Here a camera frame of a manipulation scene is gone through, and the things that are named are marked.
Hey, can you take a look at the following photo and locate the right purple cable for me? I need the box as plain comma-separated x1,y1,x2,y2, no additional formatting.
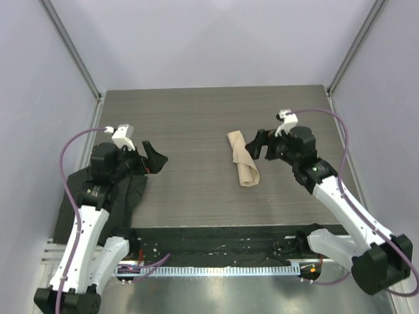
293,107,414,297

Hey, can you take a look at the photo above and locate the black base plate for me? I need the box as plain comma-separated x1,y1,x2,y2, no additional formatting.
134,226,324,268

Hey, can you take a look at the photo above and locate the aluminium frame post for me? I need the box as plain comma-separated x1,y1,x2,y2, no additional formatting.
38,0,102,99
326,0,388,97

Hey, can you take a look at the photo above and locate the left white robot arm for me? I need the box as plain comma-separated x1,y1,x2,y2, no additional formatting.
33,141,168,313

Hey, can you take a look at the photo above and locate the right aluminium frame post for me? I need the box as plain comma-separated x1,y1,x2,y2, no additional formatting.
326,0,388,97

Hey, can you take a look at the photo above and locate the dark striped button shirt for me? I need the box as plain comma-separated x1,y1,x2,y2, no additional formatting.
52,175,148,246

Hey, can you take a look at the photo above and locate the white slotted cable duct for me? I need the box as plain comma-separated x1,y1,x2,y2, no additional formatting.
113,264,301,276

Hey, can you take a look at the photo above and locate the aluminium front rail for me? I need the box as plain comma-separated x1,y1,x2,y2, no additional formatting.
41,238,67,264

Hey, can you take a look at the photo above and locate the left aluminium frame post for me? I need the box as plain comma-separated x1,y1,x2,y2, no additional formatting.
38,0,102,99

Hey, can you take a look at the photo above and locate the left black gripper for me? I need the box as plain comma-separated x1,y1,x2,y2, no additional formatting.
110,141,166,184

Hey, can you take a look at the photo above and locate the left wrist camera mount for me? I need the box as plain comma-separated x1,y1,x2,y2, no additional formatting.
104,124,136,151

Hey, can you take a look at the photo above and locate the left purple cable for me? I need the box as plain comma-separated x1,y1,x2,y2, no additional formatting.
54,126,172,314

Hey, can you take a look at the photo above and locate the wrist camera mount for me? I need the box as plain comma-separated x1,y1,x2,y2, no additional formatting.
104,124,136,151
274,109,299,137

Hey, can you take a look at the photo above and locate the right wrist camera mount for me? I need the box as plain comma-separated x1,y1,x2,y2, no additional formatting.
274,109,299,137

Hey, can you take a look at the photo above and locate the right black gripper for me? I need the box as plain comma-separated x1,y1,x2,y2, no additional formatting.
246,128,300,167

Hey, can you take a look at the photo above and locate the purple cable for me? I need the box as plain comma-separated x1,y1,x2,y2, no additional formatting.
54,126,172,314
293,107,414,297

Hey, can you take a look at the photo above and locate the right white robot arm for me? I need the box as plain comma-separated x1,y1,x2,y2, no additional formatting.
246,126,413,295

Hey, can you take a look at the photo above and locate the beige cloth napkin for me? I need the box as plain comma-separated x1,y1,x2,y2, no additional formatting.
227,131,260,187

